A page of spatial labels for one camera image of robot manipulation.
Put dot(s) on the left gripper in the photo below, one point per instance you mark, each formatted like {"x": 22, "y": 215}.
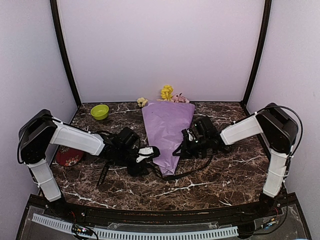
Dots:
{"x": 137, "y": 170}

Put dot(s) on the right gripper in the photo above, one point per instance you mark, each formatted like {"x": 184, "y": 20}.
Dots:
{"x": 184, "y": 147}

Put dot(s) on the black printed ribbon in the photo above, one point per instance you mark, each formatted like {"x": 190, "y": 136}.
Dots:
{"x": 187, "y": 172}

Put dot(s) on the pink wrapping paper sheet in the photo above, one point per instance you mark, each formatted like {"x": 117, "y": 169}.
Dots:
{"x": 164, "y": 122}

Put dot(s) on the yellow daisy bunch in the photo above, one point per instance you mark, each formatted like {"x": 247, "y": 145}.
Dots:
{"x": 142, "y": 102}

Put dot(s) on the yellow rose stem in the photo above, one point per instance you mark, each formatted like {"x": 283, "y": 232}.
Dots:
{"x": 166, "y": 93}

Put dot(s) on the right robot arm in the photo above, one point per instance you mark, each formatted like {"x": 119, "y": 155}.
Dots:
{"x": 282, "y": 134}

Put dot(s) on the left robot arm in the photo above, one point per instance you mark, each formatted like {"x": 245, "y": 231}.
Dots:
{"x": 43, "y": 132}

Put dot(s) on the green plastic bowl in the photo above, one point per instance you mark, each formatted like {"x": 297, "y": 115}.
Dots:
{"x": 100, "y": 112}

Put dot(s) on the red floral dish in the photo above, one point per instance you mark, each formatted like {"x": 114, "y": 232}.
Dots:
{"x": 68, "y": 157}

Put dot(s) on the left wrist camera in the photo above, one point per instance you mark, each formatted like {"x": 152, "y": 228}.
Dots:
{"x": 127, "y": 138}

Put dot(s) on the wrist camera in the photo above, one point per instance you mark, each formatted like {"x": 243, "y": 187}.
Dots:
{"x": 205, "y": 127}
{"x": 127, "y": 138}

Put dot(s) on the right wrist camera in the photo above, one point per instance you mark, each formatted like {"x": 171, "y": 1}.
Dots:
{"x": 205, "y": 127}

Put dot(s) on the white slotted cable duct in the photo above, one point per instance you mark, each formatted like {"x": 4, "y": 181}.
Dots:
{"x": 119, "y": 231}

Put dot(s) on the black front rail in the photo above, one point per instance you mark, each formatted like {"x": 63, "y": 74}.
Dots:
{"x": 240, "y": 214}

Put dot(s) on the right black frame post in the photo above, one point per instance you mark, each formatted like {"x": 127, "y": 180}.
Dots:
{"x": 258, "y": 55}

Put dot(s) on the black frame post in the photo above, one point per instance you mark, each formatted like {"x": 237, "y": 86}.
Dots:
{"x": 63, "y": 51}
{"x": 258, "y": 55}

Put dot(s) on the left black frame post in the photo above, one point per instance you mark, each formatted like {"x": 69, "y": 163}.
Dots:
{"x": 63, "y": 51}

